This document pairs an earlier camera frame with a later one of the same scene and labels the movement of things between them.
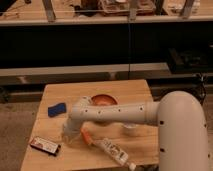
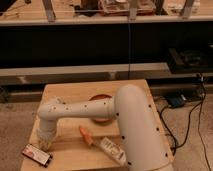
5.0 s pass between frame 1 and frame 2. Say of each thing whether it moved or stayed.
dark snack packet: moved
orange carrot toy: stayed
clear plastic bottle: stayed
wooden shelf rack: stayed
